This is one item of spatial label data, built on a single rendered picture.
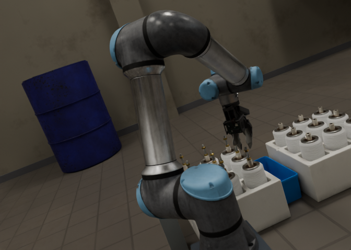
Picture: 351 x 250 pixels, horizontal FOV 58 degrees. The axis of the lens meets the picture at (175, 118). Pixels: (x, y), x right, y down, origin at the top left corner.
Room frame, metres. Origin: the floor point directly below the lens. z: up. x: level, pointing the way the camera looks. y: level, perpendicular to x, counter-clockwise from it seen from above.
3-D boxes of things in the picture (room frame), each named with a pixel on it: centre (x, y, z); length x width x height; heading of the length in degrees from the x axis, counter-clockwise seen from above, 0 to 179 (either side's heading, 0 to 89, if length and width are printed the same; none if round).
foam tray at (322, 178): (1.42, -0.63, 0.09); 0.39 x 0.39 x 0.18; 7
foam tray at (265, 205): (1.33, -0.10, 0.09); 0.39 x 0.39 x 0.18; 9
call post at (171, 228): (1.21, 0.17, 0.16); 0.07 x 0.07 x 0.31; 9
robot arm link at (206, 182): (0.72, -0.01, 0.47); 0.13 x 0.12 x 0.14; 54
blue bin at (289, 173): (1.41, -0.36, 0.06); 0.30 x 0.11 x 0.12; 9
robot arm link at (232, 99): (1.22, -0.23, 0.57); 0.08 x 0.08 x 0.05
